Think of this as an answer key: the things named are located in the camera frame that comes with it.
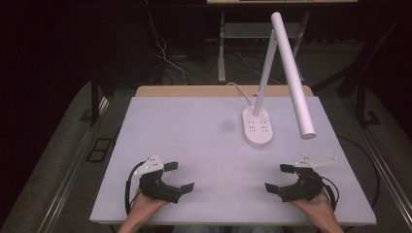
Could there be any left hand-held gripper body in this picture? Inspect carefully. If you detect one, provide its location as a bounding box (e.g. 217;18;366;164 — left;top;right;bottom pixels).
133;153;183;205

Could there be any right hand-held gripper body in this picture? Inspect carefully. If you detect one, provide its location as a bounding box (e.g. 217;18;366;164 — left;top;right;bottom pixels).
278;154;339;204

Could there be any person's left hand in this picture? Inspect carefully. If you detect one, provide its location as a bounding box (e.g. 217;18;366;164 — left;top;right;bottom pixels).
128;188;170;225

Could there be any person's right hand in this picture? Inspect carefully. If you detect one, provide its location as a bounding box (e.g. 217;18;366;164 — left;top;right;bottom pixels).
289;189;336;223

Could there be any white desk lamp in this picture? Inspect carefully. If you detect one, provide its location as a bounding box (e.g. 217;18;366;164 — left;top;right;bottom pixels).
242;12;318;149

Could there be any black stand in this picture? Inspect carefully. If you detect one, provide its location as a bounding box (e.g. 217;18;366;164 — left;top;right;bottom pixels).
355;79;383;129
89;72;102;127

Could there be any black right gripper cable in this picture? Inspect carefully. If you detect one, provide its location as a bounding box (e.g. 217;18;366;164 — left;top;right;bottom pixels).
320;175;341;212

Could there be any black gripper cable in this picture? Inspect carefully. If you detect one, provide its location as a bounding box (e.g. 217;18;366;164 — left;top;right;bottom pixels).
124;160;148;216
320;175;341;212

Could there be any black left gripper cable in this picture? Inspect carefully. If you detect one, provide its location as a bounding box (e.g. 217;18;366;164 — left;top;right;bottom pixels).
124;160;148;216

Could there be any black rectangular floor frame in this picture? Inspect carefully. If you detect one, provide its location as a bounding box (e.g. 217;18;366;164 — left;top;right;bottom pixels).
85;137;114;163

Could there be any black floor cable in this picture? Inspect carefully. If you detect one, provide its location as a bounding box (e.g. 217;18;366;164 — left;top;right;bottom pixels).
336;135;381;210

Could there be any aluminium floor rail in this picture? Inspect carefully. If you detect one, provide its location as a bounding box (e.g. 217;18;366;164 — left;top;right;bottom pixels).
358;127;412;225
36;96;111;233

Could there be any white lamp cable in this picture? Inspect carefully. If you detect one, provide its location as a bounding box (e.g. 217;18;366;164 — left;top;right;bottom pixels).
225;82;258;107

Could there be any white floor cable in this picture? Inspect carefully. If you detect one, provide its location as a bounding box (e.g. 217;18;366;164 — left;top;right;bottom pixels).
143;0;190;85

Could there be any grey metal desk frame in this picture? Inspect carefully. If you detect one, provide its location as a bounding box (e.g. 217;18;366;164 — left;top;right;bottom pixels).
218;11;311;83

